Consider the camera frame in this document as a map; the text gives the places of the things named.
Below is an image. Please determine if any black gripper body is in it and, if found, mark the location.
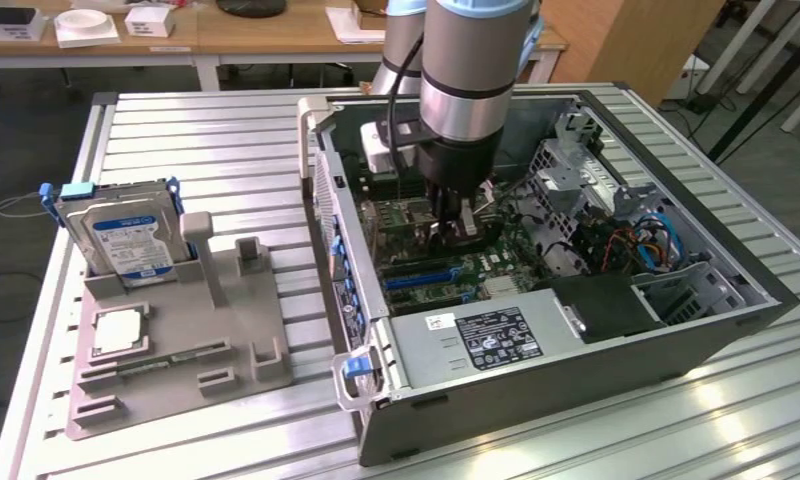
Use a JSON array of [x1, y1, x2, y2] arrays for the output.
[[418, 130, 507, 197]]

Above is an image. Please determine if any CPU socket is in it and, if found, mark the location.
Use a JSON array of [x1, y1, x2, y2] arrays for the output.
[[402, 198, 435, 225]]

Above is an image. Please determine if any green motherboard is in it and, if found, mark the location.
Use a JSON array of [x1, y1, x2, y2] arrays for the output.
[[356, 159, 555, 319]]

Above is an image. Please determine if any metal disk bay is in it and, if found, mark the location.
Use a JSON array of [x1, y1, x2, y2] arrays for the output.
[[630, 259, 775, 327], [526, 137, 648, 221]]

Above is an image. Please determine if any silver chipset heatsink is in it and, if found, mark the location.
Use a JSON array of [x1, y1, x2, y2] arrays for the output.
[[486, 277, 532, 297]]

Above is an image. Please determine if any grey power supply unit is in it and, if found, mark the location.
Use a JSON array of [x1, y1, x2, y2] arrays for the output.
[[387, 288, 587, 390]]

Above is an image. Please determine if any black plastic shroud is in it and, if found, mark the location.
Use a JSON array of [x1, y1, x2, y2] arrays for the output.
[[550, 272, 668, 344]]

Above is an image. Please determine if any white paper stack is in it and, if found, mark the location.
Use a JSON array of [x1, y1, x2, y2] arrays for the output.
[[324, 7, 387, 46]]

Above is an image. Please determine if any blue case release latch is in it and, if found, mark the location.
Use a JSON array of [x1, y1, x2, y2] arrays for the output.
[[341, 352, 369, 381]]

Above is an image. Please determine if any wooden cabinet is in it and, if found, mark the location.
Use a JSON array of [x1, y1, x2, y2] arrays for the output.
[[539, 0, 728, 107]]

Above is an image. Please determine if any white floor box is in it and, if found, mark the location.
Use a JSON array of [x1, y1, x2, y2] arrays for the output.
[[666, 53, 712, 101]]

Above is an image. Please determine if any wooden desk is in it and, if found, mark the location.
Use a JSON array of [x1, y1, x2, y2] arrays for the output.
[[0, 0, 570, 92]]

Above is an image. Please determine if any black open PC case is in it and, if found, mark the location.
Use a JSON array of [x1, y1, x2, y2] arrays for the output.
[[297, 88, 800, 469]]

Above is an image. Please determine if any black round object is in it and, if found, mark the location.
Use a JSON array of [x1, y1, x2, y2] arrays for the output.
[[213, 0, 288, 19]]

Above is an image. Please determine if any black stand leg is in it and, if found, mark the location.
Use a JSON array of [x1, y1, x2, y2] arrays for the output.
[[706, 27, 800, 164]]

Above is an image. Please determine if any hard disk in blue caddy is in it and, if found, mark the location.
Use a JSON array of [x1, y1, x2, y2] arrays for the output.
[[39, 174, 187, 290]]

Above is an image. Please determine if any grey parts rack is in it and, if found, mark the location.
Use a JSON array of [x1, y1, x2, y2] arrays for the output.
[[63, 212, 295, 442]]

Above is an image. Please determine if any green RAM stick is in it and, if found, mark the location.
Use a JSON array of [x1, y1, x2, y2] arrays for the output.
[[116, 349, 205, 376]]

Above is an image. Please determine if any silver CPU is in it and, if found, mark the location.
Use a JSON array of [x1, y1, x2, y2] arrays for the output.
[[92, 308, 145, 354]]

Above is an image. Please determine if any white cardboard box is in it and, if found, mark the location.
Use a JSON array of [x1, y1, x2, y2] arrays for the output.
[[124, 7, 177, 39]]

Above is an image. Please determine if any white round holder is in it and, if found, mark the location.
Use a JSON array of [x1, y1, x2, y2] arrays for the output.
[[53, 8, 121, 50]]

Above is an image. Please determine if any white box with black lid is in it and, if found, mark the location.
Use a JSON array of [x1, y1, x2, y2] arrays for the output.
[[0, 7, 48, 42]]

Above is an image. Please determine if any black camera bracket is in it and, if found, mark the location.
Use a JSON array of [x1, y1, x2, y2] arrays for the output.
[[389, 117, 442, 149]]

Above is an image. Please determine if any black wire bundle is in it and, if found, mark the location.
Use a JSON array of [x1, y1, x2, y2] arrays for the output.
[[504, 178, 576, 266]]

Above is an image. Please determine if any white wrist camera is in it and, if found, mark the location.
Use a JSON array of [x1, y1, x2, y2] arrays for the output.
[[359, 119, 415, 174]]

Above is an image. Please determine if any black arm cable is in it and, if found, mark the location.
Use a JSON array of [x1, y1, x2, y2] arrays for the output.
[[384, 24, 434, 169]]

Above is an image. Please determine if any coloured power wire bundle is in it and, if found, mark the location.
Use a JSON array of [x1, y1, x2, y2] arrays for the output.
[[602, 227, 652, 274]]

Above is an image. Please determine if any blue data wire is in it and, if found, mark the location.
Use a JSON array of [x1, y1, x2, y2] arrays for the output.
[[630, 212, 687, 274]]

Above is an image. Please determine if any white desk frame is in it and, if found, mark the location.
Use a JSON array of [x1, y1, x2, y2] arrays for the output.
[[696, 0, 800, 134]]

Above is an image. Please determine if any grey floor cable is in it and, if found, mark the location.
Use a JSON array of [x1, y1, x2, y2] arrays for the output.
[[0, 194, 61, 219]]

